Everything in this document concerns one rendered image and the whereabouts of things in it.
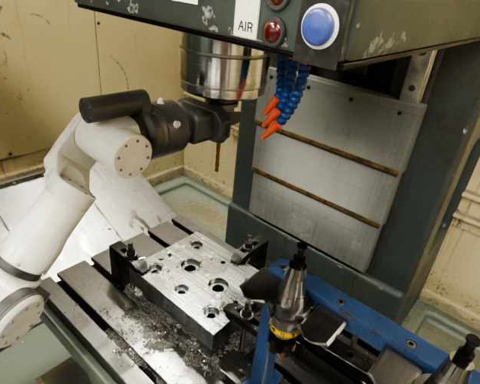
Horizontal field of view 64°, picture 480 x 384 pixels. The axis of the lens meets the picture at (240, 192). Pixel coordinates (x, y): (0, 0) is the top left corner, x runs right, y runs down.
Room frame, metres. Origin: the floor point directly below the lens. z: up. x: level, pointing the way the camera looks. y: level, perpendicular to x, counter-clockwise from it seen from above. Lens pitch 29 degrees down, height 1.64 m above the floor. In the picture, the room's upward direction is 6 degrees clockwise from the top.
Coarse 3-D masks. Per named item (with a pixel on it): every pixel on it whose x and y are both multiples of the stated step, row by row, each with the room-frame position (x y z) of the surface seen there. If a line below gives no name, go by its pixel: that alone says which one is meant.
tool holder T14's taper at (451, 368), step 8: (448, 360) 0.30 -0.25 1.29; (440, 368) 0.30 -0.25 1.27; (448, 368) 0.29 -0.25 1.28; (456, 368) 0.29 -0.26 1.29; (464, 368) 0.29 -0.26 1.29; (472, 368) 0.29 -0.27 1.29; (432, 376) 0.30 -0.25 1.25; (440, 376) 0.29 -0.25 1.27; (448, 376) 0.29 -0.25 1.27; (456, 376) 0.28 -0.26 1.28; (464, 376) 0.28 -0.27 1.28
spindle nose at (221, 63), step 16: (192, 48) 0.64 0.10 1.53; (208, 48) 0.63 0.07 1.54; (224, 48) 0.62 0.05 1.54; (240, 48) 0.63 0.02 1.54; (192, 64) 0.64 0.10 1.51; (208, 64) 0.63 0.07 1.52; (224, 64) 0.62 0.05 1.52; (240, 64) 0.63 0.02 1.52; (256, 64) 0.65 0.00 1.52; (192, 80) 0.64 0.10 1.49; (208, 80) 0.63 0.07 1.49; (224, 80) 0.62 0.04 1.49; (240, 80) 0.63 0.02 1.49; (256, 80) 0.65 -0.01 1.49; (208, 96) 0.63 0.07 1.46; (224, 96) 0.63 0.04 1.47; (240, 96) 0.63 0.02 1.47; (256, 96) 0.66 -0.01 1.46
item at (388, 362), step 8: (384, 352) 0.36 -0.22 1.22; (392, 352) 0.36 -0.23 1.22; (376, 360) 0.35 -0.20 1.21; (384, 360) 0.35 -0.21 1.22; (392, 360) 0.35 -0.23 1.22; (400, 360) 0.35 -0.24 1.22; (408, 360) 0.35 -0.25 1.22; (376, 368) 0.33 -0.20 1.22; (384, 368) 0.34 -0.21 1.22; (392, 368) 0.34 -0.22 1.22; (400, 368) 0.34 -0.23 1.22; (408, 368) 0.34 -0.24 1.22; (416, 368) 0.34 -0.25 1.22; (376, 376) 0.32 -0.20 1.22; (384, 376) 0.32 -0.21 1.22; (392, 376) 0.32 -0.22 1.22; (400, 376) 0.33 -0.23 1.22; (408, 376) 0.33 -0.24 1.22; (416, 376) 0.33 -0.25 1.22
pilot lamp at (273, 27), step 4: (268, 24) 0.39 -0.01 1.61; (272, 24) 0.38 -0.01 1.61; (276, 24) 0.38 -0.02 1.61; (264, 28) 0.39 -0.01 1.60; (268, 28) 0.39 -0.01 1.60; (272, 28) 0.38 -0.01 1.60; (276, 28) 0.38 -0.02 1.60; (264, 32) 0.39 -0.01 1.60; (268, 32) 0.39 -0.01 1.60; (272, 32) 0.38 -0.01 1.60; (276, 32) 0.38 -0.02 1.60; (264, 36) 0.39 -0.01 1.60; (268, 36) 0.39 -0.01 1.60; (272, 36) 0.38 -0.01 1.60; (276, 36) 0.38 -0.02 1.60; (268, 40) 0.39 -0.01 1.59; (272, 40) 0.38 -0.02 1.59; (276, 40) 0.38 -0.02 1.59
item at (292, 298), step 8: (288, 264) 0.44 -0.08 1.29; (304, 264) 0.43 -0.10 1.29; (288, 272) 0.43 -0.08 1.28; (296, 272) 0.42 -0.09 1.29; (304, 272) 0.42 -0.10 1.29; (288, 280) 0.42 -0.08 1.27; (296, 280) 0.42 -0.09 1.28; (304, 280) 0.42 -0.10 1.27; (280, 288) 0.43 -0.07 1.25; (288, 288) 0.42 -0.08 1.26; (296, 288) 0.42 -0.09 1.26; (304, 288) 0.42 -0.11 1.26; (280, 296) 0.42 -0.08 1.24; (288, 296) 0.41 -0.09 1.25; (296, 296) 0.41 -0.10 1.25; (304, 296) 0.42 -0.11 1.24; (280, 304) 0.42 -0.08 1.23; (288, 304) 0.41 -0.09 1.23; (296, 304) 0.41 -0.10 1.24; (304, 304) 0.42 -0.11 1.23
